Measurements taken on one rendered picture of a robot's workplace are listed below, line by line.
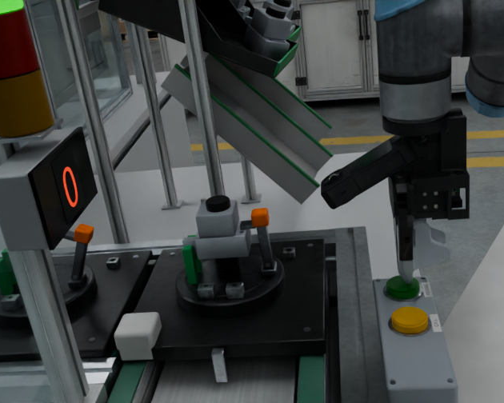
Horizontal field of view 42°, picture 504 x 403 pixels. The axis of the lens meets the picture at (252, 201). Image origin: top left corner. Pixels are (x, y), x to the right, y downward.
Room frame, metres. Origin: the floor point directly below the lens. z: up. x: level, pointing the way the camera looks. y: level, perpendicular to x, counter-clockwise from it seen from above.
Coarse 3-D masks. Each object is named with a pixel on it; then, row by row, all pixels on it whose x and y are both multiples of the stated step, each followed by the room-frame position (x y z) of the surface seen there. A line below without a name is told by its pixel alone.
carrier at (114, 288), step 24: (72, 264) 0.82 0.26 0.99; (96, 264) 0.85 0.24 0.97; (120, 264) 0.84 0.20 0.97; (144, 264) 0.83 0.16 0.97; (72, 288) 0.75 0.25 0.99; (96, 288) 0.78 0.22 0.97; (120, 288) 0.77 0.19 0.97; (72, 312) 0.72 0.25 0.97; (96, 312) 0.72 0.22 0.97; (120, 312) 0.71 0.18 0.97; (96, 336) 0.67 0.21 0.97
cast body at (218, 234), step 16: (208, 208) 0.72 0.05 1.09; (224, 208) 0.72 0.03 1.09; (208, 224) 0.71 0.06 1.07; (224, 224) 0.71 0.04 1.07; (192, 240) 0.73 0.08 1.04; (208, 240) 0.71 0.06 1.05; (224, 240) 0.71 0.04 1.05; (240, 240) 0.71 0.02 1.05; (208, 256) 0.71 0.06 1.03; (224, 256) 0.71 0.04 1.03; (240, 256) 0.71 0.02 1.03
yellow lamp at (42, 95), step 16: (0, 80) 0.54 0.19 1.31; (16, 80) 0.54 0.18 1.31; (32, 80) 0.55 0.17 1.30; (0, 96) 0.54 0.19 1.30; (16, 96) 0.54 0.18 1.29; (32, 96) 0.55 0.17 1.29; (0, 112) 0.54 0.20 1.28; (16, 112) 0.54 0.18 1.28; (32, 112) 0.54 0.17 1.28; (48, 112) 0.56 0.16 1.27; (0, 128) 0.54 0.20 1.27; (16, 128) 0.54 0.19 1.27; (32, 128) 0.54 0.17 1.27
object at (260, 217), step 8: (264, 208) 0.73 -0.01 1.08; (256, 216) 0.72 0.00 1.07; (264, 216) 0.72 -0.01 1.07; (240, 224) 0.73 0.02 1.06; (248, 224) 0.72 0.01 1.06; (256, 224) 0.72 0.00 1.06; (264, 224) 0.72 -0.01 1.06; (264, 232) 0.72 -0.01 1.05; (264, 240) 0.72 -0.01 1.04; (264, 248) 0.72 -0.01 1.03; (264, 256) 0.72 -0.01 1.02; (272, 256) 0.73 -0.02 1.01; (264, 264) 0.72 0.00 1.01; (272, 264) 0.72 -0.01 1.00
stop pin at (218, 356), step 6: (216, 348) 0.61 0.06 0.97; (222, 348) 0.61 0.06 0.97; (216, 354) 0.60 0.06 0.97; (222, 354) 0.60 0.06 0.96; (216, 360) 0.60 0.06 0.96; (222, 360) 0.60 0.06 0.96; (216, 366) 0.60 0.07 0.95; (222, 366) 0.60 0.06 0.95; (216, 372) 0.60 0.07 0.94; (222, 372) 0.60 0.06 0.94; (228, 372) 0.61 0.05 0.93; (216, 378) 0.60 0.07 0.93; (222, 378) 0.60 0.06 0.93; (228, 378) 0.61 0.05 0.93
